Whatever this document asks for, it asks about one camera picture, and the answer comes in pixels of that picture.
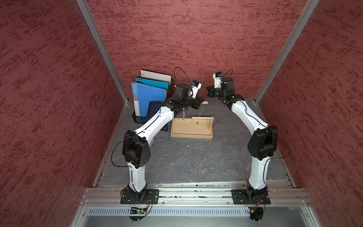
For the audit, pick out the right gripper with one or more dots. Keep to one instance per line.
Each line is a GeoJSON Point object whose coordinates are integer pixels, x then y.
{"type": "Point", "coordinates": [211, 89]}

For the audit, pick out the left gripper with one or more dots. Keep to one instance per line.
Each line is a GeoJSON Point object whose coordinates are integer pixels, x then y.
{"type": "Point", "coordinates": [197, 101]}

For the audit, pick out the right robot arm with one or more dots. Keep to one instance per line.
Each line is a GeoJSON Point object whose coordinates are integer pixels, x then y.
{"type": "Point", "coordinates": [262, 144]}

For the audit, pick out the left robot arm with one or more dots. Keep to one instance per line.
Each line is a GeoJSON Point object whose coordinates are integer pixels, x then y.
{"type": "Point", "coordinates": [136, 145]}

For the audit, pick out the wooden jewelry display stand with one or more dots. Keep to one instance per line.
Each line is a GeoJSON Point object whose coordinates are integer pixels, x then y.
{"type": "Point", "coordinates": [194, 128]}

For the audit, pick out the teal folder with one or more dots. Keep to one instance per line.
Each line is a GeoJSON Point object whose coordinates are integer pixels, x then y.
{"type": "Point", "coordinates": [154, 83]}

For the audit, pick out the black mesh file organizer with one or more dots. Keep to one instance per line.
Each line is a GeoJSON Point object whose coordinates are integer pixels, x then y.
{"type": "Point", "coordinates": [147, 112]}

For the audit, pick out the white folder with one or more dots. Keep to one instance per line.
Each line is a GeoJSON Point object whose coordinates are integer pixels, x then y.
{"type": "Point", "coordinates": [156, 76]}

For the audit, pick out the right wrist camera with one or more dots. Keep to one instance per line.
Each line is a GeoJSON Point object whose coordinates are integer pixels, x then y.
{"type": "Point", "coordinates": [217, 77]}

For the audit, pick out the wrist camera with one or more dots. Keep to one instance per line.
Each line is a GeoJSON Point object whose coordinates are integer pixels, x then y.
{"type": "Point", "coordinates": [217, 77]}
{"type": "Point", "coordinates": [195, 86]}

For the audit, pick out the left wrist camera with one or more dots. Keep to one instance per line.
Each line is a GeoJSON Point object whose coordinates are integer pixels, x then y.
{"type": "Point", "coordinates": [195, 86]}

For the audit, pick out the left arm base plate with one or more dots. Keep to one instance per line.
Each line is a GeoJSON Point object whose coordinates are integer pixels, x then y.
{"type": "Point", "coordinates": [151, 196]}

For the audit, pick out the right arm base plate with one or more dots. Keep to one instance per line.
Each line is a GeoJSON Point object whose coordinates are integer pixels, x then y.
{"type": "Point", "coordinates": [250, 197]}

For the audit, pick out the right aluminium corner post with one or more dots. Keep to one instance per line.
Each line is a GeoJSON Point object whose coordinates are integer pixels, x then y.
{"type": "Point", "coordinates": [296, 31]}

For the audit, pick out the aluminium corner post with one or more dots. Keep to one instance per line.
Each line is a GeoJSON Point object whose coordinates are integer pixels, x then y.
{"type": "Point", "coordinates": [84, 8]}
{"type": "Point", "coordinates": [296, 31]}

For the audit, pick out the aluminium rail frame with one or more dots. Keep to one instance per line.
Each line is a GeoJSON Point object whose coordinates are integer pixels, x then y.
{"type": "Point", "coordinates": [212, 199]}

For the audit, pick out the left aluminium corner post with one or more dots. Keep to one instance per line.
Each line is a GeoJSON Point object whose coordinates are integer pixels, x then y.
{"type": "Point", "coordinates": [84, 8]}

